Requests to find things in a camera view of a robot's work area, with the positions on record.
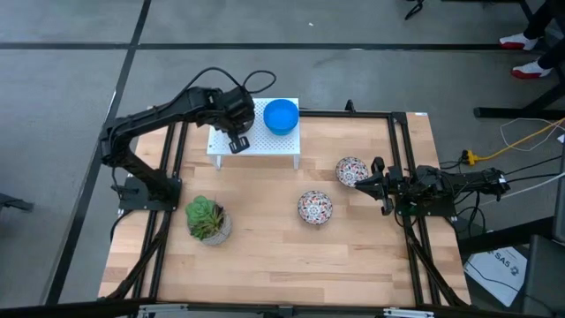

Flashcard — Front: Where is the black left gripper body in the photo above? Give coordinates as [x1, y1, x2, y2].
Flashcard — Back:
[215, 89, 258, 155]

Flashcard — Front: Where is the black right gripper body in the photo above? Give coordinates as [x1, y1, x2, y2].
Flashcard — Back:
[372, 156, 414, 218]

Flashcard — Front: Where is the blue plastic mini bowl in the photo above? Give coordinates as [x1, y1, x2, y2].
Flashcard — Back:
[262, 98, 301, 136]

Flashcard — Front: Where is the floral patterned ceramic bowl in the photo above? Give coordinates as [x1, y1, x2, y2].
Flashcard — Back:
[335, 155, 370, 189]
[297, 190, 334, 226]

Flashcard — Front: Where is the white perforated metal shelf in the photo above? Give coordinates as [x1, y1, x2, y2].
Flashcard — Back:
[206, 97, 302, 171]

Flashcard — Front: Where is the succulent in geometric pot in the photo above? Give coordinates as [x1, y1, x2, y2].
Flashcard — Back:
[184, 195, 233, 246]

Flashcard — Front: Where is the black desk foot beam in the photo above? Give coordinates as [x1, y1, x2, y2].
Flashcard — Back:
[456, 215, 556, 257]

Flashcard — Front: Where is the white printed paper sheet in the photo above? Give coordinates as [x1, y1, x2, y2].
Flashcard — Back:
[463, 246, 529, 308]

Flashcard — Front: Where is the black desk stand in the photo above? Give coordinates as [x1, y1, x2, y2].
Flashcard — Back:
[473, 57, 565, 121]

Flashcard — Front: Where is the grey panel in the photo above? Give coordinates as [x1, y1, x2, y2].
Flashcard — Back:
[553, 145, 565, 243]

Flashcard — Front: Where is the dark grey cabinet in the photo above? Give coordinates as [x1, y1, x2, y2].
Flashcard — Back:
[520, 233, 565, 318]

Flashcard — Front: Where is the person's red white shoe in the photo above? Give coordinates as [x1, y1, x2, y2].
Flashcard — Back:
[510, 60, 553, 80]
[498, 33, 540, 51]

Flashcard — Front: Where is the person's leg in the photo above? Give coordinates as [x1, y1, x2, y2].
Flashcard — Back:
[536, 37, 565, 71]
[523, 0, 565, 41]

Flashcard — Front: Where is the black chair foot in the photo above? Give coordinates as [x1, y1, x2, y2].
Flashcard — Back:
[0, 193, 35, 213]

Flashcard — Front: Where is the black rig beam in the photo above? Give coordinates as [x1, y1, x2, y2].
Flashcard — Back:
[0, 298, 565, 318]

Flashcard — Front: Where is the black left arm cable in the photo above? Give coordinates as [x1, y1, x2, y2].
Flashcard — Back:
[174, 65, 278, 105]

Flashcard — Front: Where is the black aluminium table frame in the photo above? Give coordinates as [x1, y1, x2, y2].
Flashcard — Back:
[99, 99, 471, 310]

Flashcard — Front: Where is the yellow extension cable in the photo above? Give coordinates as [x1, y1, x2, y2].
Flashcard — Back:
[461, 117, 565, 167]

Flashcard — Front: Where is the thin white cable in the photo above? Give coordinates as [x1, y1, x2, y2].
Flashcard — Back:
[499, 117, 565, 153]

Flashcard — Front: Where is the silver metal bracket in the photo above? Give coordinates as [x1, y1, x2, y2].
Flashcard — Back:
[136, 303, 190, 318]
[382, 307, 436, 318]

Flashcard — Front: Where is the thick grey white cable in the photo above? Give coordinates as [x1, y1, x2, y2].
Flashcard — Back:
[479, 171, 565, 207]

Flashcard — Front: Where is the black power cable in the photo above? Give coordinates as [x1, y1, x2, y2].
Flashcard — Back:
[502, 154, 565, 178]

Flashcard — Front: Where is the black cable on floor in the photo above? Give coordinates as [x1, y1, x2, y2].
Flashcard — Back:
[404, 0, 428, 21]

